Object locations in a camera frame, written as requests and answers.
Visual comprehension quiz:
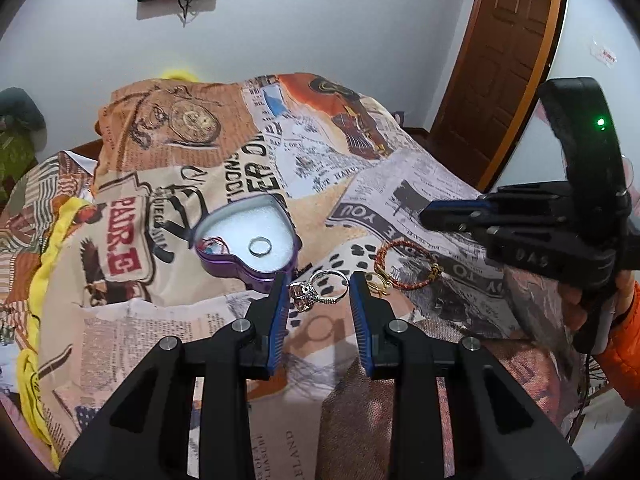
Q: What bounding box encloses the person's right hand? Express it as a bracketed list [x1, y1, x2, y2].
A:
[554, 269, 639, 334]

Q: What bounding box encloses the small gold ring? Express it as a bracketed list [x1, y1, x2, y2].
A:
[364, 271, 396, 298]

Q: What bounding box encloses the silver gemstone ring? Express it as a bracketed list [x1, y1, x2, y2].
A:
[290, 269, 349, 313]

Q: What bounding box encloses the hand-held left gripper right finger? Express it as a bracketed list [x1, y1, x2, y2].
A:
[348, 271, 585, 480]

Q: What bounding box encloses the thin dark cable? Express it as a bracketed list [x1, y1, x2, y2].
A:
[567, 352, 619, 443]

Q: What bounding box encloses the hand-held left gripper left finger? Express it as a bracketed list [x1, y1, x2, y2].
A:
[59, 271, 292, 480]

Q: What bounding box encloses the yellow cloth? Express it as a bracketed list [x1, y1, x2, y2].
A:
[17, 66, 197, 468]

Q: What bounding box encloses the newspaper printed blanket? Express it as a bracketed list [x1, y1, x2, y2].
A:
[0, 72, 601, 480]

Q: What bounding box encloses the purple heart-shaped tin box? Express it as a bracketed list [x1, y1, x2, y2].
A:
[192, 195, 302, 293]

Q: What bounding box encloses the brown wooden door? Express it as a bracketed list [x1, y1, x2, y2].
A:
[429, 0, 569, 192]

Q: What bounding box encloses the dark green cloth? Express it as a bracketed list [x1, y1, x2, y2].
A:
[0, 87, 49, 202]

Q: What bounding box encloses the person's right forearm orange sleeve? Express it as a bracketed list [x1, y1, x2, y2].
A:
[597, 280, 640, 409]

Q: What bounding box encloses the red braided bracelet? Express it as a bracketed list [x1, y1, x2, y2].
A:
[374, 239, 445, 291]

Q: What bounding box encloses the white wall sticker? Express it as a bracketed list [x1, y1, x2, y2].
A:
[590, 42, 619, 66]

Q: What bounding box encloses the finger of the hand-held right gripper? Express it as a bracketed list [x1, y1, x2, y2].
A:
[419, 182, 621, 235]
[470, 224, 618, 287]

